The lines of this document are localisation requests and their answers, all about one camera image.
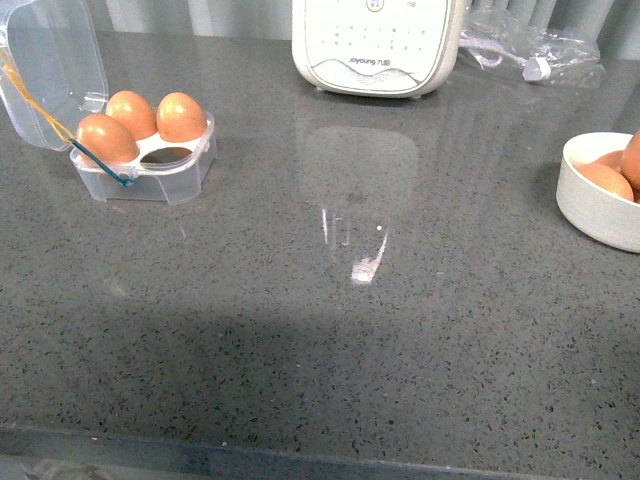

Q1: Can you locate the white round bowl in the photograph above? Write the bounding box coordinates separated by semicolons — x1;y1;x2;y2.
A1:
556;132;639;253

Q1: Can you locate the brown egg front left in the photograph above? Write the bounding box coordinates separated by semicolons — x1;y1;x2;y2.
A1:
76;113;139;165

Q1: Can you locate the brown egg back right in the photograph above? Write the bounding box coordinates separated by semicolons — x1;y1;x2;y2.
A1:
156;92;208;143

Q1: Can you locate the clear plastic egg box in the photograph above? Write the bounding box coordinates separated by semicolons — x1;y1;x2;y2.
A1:
1;1;217;204

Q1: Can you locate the yellow rubber band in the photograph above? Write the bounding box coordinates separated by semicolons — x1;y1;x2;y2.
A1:
1;52;75;144

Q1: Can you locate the brown egg in bowl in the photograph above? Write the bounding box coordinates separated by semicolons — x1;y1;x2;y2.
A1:
575;162;635;202
596;150;624;173
620;131;640;190

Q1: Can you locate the brown egg back left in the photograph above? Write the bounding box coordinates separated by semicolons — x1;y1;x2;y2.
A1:
105;90;158;141

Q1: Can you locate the teal rubber band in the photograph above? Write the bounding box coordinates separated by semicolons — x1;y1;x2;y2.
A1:
71;139;135;187

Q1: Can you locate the white Joyoung blender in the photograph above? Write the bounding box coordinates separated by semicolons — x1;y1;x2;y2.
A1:
291;0;471;98

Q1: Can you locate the clear plastic bag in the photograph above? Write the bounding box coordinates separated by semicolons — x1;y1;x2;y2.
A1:
459;8;606;88

